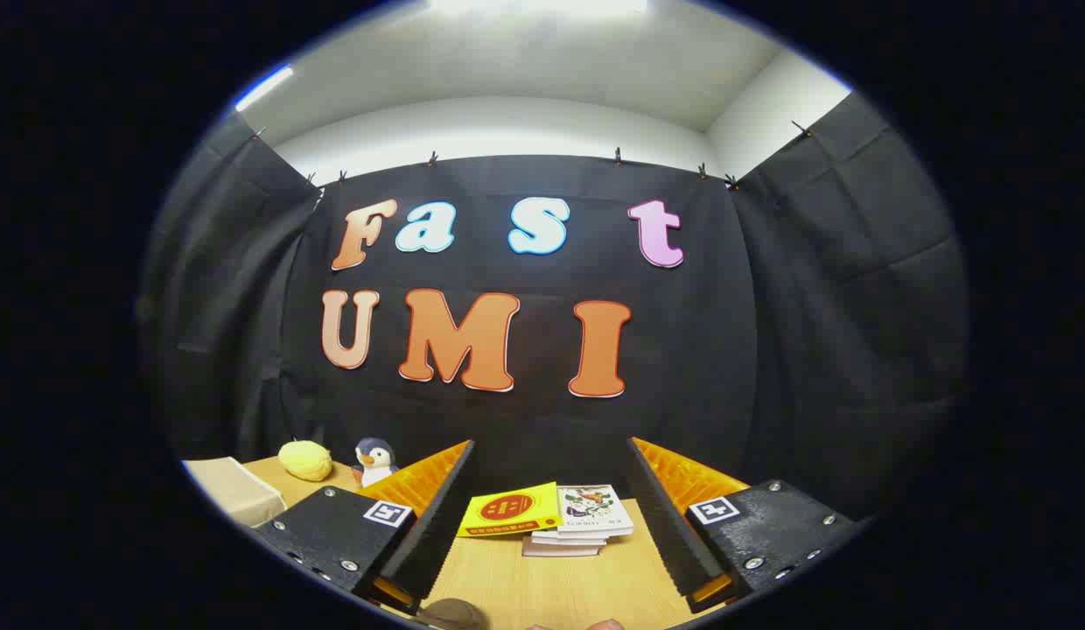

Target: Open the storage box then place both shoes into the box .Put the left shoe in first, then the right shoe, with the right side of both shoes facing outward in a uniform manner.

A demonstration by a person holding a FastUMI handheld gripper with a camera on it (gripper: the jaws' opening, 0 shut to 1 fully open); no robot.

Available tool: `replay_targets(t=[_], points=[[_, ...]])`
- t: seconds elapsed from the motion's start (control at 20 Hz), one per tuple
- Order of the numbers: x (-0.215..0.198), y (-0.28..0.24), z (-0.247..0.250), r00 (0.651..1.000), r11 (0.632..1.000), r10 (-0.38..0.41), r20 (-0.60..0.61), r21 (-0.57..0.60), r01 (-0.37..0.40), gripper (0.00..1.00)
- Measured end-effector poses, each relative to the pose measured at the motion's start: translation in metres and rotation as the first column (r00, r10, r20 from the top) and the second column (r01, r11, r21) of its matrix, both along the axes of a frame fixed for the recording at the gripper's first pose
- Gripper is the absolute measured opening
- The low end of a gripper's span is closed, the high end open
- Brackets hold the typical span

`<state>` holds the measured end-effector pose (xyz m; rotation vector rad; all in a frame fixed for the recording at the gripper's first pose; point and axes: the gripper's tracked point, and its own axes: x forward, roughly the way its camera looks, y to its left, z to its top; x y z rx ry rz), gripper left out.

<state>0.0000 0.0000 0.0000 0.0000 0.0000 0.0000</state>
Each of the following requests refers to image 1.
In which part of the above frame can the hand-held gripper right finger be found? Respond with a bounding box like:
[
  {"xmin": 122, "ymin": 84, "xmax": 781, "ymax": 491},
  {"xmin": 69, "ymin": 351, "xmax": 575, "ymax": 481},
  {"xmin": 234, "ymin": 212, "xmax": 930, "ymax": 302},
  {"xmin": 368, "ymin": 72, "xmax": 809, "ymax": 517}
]
[{"xmin": 627, "ymin": 436, "xmax": 860, "ymax": 615}]

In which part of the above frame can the penguin plush toy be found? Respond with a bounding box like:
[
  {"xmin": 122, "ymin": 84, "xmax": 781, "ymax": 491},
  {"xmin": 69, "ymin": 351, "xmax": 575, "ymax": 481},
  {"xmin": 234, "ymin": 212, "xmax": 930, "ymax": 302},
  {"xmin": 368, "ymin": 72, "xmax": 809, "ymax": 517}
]
[{"xmin": 351, "ymin": 437, "xmax": 400, "ymax": 488}]

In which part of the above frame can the yellow book with red circle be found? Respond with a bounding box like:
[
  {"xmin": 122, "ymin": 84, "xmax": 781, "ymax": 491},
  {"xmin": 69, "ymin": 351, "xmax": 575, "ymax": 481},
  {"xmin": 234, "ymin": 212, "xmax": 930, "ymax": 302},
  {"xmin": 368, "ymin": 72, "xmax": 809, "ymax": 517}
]
[{"xmin": 456, "ymin": 482, "xmax": 564, "ymax": 538}]

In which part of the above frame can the black backdrop cloth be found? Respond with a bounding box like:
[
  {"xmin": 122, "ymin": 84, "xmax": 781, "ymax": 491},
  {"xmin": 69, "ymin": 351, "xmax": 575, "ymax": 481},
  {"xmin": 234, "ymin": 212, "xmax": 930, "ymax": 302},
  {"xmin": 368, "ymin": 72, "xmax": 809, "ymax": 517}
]
[{"xmin": 140, "ymin": 92, "xmax": 972, "ymax": 526}]

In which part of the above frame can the yellow bun plush toy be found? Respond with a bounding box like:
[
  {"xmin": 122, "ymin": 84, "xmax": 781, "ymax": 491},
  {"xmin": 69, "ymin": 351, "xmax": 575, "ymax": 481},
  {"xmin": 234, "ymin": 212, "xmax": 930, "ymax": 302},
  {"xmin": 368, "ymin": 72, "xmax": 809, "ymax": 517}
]
[{"xmin": 277, "ymin": 440, "xmax": 334, "ymax": 482}]

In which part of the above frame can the beige fabric storage box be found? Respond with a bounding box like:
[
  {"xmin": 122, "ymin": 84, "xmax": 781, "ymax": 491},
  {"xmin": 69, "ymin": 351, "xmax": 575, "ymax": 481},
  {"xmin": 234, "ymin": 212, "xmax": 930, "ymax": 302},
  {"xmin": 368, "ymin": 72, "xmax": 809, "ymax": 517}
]
[{"xmin": 182, "ymin": 457, "xmax": 288, "ymax": 529}]

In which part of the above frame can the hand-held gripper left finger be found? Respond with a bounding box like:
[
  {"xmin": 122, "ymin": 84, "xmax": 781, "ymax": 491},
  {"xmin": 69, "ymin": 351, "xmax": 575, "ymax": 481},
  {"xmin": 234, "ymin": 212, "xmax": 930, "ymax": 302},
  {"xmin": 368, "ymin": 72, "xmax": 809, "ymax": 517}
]
[{"xmin": 252, "ymin": 439, "xmax": 476, "ymax": 615}]

